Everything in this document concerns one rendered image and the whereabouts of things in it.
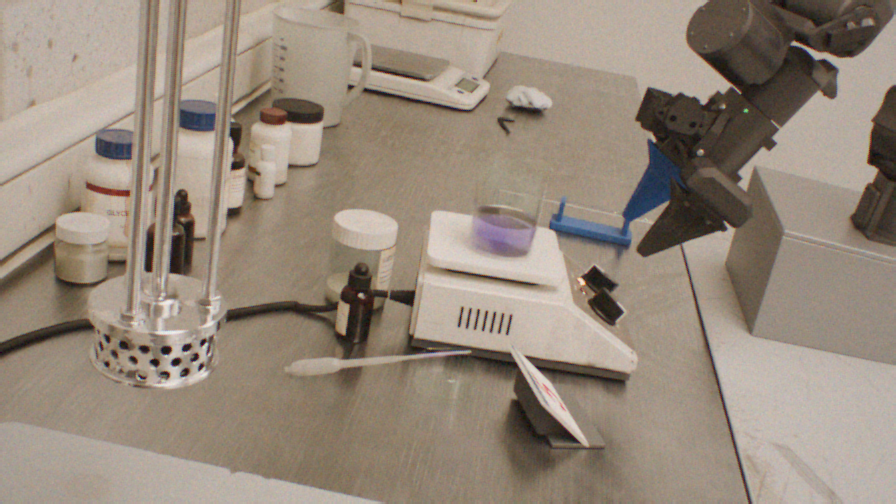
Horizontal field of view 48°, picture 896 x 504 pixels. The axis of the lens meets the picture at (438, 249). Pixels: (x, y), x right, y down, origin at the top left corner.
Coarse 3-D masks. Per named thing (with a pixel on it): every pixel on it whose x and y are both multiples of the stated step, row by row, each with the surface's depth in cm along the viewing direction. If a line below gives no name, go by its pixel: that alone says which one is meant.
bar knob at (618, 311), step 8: (600, 296) 89; (608, 296) 88; (592, 304) 88; (600, 304) 89; (608, 304) 88; (616, 304) 88; (600, 312) 87; (608, 312) 88; (616, 312) 88; (624, 312) 87; (608, 320) 87; (616, 320) 88
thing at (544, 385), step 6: (528, 366) 81; (534, 372) 81; (534, 378) 78; (540, 378) 81; (540, 384) 79; (546, 384) 82; (546, 390) 79; (552, 390) 82; (546, 396) 77; (552, 396) 79; (552, 402) 77; (558, 402) 80; (558, 408) 77; (564, 408) 80; (564, 414) 77; (570, 420) 78
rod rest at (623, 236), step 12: (564, 204) 120; (552, 216) 123; (564, 216) 124; (552, 228) 121; (564, 228) 121; (576, 228) 121; (588, 228) 121; (600, 228) 122; (612, 228) 122; (624, 228) 120; (612, 240) 120; (624, 240) 120
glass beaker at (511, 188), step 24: (480, 168) 85; (504, 168) 88; (528, 168) 88; (552, 168) 86; (480, 192) 85; (504, 192) 83; (528, 192) 83; (480, 216) 85; (504, 216) 84; (528, 216) 84; (480, 240) 86; (504, 240) 85; (528, 240) 86
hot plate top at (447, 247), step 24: (432, 216) 93; (456, 216) 94; (432, 240) 87; (456, 240) 88; (552, 240) 92; (432, 264) 84; (456, 264) 84; (480, 264) 84; (504, 264) 85; (528, 264) 86; (552, 264) 87
